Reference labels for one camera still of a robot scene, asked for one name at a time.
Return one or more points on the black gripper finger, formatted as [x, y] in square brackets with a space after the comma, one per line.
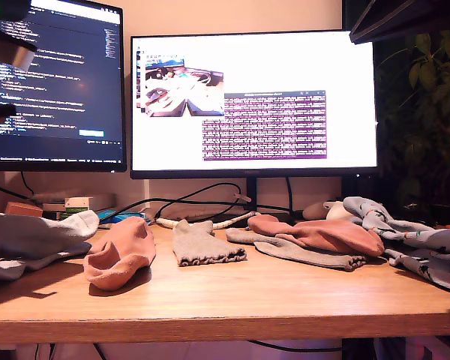
[405, 29]
[405, 11]

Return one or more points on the pale blue toucan sock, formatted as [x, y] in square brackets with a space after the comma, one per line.
[427, 270]
[371, 213]

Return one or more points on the salmon pink ankle sock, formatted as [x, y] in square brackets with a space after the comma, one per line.
[127, 243]
[333, 234]

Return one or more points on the white ribbed sock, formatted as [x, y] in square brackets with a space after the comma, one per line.
[30, 232]
[3, 270]

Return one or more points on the green leafy houseplant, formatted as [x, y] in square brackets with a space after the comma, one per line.
[423, 93]

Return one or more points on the white screen monitor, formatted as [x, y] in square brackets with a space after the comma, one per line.
[285, 67]

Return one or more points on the white computer mouse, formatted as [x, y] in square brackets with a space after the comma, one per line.
[315, 210]

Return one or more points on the grey frilled cuff sock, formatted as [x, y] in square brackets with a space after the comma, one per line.
[202, 243]
[292, 251]

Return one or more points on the black table leg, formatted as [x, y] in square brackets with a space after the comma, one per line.
[356, 350]

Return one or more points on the dark code screen monitor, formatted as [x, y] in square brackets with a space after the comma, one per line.
[67, 93]

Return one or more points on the blue plastic packet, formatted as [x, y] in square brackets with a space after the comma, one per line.
[116, 217]

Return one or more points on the white and green box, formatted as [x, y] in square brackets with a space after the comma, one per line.
[78, 204]

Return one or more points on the white gripper camera box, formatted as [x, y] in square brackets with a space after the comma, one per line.
[20, 58]

